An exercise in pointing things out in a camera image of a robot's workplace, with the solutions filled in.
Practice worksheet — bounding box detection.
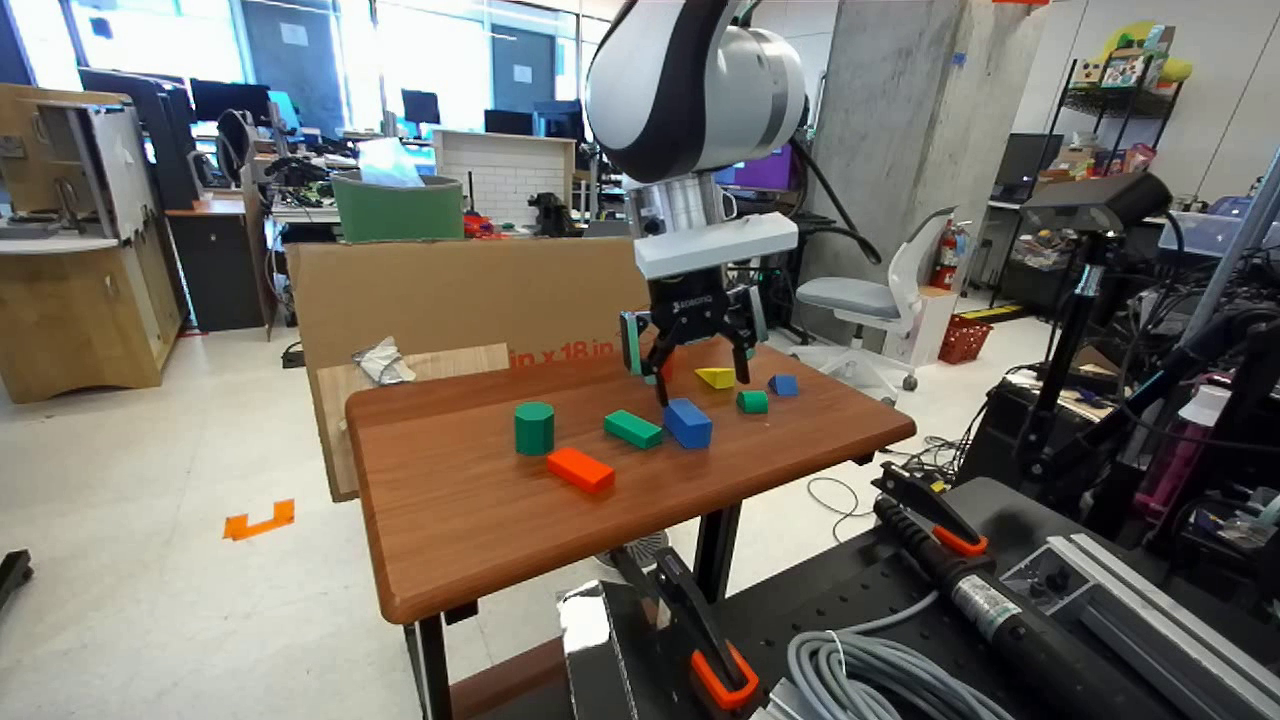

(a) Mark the light gray office chair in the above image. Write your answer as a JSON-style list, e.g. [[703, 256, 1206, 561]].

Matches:
[[792, 206, 962, 393]]

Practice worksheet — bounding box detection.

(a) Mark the black clamp with orange handle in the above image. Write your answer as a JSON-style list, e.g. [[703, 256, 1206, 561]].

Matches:
[[873, 493, 1164, 720], [606, 536, 767, 715]]

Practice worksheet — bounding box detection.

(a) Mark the large cardboard box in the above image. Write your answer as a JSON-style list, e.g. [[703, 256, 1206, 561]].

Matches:
[[284, 238, 658, 503]]

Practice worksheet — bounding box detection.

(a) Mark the coiled gray cable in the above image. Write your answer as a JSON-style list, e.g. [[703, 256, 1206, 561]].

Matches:
[[752, 592, 1016, 720]]

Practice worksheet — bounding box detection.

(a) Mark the teal plastic object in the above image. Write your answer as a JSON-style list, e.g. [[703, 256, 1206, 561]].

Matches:
[[618, 310, 658, 386]]

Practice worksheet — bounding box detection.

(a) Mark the wooden cabinet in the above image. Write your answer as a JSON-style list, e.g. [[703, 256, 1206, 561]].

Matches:
[[0, 79, 187, 409]]

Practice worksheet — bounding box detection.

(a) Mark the black chair caster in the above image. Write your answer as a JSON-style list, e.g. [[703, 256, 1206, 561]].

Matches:
[[0, 549, 34, 608]]

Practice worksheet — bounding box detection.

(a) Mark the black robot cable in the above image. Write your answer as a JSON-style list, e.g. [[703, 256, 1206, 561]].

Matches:
[[798, 131, 888, 269]]

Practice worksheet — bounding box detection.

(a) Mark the orange rectangular block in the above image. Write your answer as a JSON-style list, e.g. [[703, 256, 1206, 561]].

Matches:
[[543, 446, 620, 503]]

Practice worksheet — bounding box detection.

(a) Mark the gray floor cable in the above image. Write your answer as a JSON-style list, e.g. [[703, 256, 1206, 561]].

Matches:
[[804, 472, 873, 545]]

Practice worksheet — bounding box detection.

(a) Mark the green cylinder block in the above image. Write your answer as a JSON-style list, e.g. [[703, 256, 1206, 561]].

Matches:
[[512, 400, 562, 460]]

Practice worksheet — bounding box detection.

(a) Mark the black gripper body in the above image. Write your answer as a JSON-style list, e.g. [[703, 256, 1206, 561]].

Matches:
[[648, 265, 763, 353]]

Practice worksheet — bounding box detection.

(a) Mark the white crate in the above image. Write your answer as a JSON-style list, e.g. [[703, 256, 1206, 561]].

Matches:
[[432, 128, 580, 231]]

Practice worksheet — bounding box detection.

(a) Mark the green rectangular block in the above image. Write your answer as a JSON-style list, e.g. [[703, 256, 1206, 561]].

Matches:
[[600, 409, 668, 451]]

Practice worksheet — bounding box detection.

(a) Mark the black camera stand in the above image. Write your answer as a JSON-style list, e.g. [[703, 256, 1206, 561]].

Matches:
[[1016, 170, 1182, 503]]

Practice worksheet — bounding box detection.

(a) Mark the crumpled white paper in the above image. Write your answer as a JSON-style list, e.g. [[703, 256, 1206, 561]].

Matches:
[[347, 334, 419, 393]]

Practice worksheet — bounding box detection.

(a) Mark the aluminium extrusion rail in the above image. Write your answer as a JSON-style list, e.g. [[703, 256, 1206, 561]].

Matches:
[[1043, 530, 1280, 720]]

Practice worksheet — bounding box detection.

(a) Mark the green storage box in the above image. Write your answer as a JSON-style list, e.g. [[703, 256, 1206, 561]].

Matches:
[[332, 175, 468, 247]]

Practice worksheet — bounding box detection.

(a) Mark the black low cabinet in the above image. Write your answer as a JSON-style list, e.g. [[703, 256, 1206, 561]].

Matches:
[[164, 195, 274, 335]]

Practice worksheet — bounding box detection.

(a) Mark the blue rectangular block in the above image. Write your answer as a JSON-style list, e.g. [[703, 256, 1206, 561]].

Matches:
[[661, 397, 715, 455]]

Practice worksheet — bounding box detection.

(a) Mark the gray metal beam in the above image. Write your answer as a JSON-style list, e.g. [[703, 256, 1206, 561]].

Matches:
[[555, 575, 651, 720]]

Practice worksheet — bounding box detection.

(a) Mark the black shelf rack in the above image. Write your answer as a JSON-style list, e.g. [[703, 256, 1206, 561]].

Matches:
[[1050, 16, 1193, 206]]

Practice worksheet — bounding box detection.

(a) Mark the red fire extinguisher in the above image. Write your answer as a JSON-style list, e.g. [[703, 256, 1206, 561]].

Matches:
[[928, 216, 969, 296]]

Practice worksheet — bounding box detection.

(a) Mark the red box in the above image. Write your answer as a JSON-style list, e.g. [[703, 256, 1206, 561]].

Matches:
[[938, 317, 998, 368]]

